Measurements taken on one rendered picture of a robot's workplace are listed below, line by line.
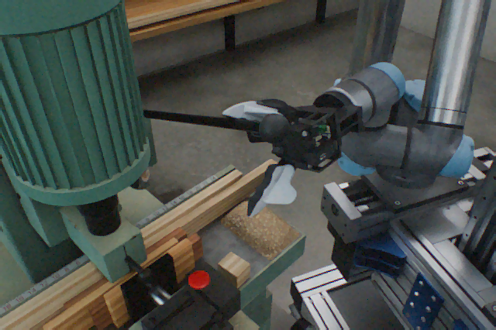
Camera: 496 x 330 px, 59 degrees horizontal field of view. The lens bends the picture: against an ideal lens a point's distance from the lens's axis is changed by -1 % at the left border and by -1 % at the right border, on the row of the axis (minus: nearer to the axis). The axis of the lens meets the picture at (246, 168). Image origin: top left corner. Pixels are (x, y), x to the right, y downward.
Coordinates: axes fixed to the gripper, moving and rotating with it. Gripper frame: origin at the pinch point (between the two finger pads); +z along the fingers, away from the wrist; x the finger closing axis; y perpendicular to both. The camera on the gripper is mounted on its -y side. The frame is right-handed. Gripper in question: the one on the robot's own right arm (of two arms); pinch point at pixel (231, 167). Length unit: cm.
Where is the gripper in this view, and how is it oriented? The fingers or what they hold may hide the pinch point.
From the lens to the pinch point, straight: 57.2
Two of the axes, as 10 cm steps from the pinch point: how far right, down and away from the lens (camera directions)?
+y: 6.8, 2.0, -7.1
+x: 2.0, 8.8, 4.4
